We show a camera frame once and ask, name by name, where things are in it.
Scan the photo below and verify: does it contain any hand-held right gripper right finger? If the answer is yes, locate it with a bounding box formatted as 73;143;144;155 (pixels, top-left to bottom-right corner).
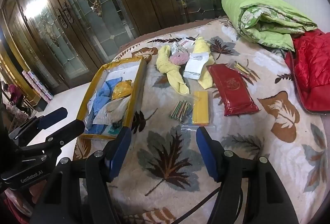
196;126;299;224

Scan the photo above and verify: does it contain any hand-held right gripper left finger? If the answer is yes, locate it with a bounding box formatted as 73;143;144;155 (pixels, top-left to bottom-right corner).
29;126;133;224

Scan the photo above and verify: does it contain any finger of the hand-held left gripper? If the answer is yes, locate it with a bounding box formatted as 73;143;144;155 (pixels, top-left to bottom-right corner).
19;119;85;155
8;107;68;141

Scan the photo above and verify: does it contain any dark green small item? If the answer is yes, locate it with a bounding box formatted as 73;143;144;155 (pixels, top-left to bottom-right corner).
107;122;121;134

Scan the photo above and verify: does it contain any stack of patterned boxes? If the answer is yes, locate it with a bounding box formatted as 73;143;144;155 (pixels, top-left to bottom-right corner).
22;70;53;103

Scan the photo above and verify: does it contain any cardboard box with yellow tape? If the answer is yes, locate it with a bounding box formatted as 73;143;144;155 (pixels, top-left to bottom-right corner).
77;56;147;140

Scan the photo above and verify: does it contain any leaf printed blanket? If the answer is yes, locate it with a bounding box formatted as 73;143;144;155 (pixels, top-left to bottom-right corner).
73;18;328;224

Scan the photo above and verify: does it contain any white plastic bag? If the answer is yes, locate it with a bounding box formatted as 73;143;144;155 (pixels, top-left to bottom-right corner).
93;97;131;126

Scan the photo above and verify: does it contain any yellow block in clear bag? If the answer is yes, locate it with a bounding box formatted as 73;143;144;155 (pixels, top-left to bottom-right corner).
180;90;216;132

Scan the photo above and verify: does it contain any bundle of colourful sticks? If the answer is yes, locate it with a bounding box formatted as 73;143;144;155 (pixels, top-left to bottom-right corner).
169;101;194;122

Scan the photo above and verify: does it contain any blue towel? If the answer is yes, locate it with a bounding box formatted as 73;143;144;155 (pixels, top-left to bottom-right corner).
89;78;121;134

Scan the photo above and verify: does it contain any red pouch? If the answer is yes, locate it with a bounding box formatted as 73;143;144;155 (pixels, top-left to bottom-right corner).
207;64;259;116

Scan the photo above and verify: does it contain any yellow towel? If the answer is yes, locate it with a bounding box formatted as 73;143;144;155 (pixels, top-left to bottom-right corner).
156;46;190;94

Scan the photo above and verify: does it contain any packet of gold sticks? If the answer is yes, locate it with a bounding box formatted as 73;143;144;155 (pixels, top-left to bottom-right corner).
226;60;252;77

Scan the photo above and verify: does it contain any pink fluffy cloth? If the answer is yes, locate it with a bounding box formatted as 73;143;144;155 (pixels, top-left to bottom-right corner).
169;50;190;66

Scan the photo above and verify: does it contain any white patterned packet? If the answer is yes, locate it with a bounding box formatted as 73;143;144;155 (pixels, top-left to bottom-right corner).
170;42;186;55

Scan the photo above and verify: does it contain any small white packet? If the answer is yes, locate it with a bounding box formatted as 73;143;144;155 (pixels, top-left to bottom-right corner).
179;38;198;47

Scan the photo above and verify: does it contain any brown bed cover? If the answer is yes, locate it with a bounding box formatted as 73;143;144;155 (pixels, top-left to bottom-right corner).
116;16;229;53

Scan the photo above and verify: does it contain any red quilted jacket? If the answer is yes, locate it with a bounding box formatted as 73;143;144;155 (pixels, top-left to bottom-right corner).
285;29;330;115

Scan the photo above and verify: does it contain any green folded quilt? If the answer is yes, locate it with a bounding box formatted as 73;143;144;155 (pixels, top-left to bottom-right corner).
222;0;318;52

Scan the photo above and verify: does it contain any black cable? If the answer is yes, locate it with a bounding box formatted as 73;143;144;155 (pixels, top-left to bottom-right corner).
175;185;244;224

